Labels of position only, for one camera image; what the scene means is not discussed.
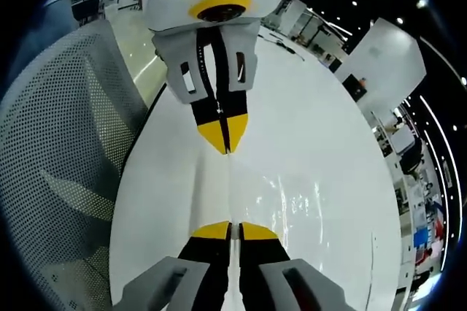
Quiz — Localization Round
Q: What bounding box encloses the clear food packaging bag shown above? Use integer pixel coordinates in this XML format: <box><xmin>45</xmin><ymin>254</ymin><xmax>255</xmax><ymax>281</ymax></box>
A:
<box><xmin>192</xmin><ymin>149</ymin><xmax>377</xmax><ymax>311</ymax></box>

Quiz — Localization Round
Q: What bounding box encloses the blue box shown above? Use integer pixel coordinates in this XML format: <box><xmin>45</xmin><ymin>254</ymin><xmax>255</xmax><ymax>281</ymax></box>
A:
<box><xmin>413</xmin><ymin>226</ymin><xmax>432</xmax><ymax>250</ymax></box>

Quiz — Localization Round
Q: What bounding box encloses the black office chair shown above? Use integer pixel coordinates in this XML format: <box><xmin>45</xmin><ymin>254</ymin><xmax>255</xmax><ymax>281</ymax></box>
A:
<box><xmin>398</xmin><ymin>138</ymin><xmax>427</xmax><ymax>176</ymax></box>

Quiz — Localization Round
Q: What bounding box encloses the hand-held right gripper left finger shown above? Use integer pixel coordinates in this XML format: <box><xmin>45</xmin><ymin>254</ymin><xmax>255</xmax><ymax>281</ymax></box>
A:
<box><xmin>116</xmin><ymin>220</ymin><xmax>232</xmax><ymax>311</ymax></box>

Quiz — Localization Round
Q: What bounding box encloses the black chair with orange patch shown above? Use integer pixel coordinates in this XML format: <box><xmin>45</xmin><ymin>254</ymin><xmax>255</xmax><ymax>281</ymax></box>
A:
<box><xmin>341</xmin><ymin>72</ymin><xmax>368</xmax><ymax>103</ymax></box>

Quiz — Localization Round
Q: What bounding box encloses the grey mesh office chair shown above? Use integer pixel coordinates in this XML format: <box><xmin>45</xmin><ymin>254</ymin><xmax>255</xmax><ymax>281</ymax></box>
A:
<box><xmin>0</xmin><ymin>20</ymin><xmax>155</xmax><ymax>311</ymax></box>

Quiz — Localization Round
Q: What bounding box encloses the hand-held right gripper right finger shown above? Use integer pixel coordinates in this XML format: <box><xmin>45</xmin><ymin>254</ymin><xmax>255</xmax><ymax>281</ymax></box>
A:
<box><xmin>238</xmin><ymin>221</ymin><xmax>350</xmax><ymax>311</ymax></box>

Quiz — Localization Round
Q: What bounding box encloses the wide white pillar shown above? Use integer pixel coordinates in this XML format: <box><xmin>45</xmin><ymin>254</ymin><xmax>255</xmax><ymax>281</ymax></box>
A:
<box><xmin>334</xmin><ymin>18</ymin><xmax>428</xmax><ymax>108</ymax></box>

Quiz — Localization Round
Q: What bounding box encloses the black cable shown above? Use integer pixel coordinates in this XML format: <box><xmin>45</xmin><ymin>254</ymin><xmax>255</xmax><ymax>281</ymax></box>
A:
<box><xmin>258</xmin><ymin>31</ymin><xmax>306</xmax><ymax>63</ymax></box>

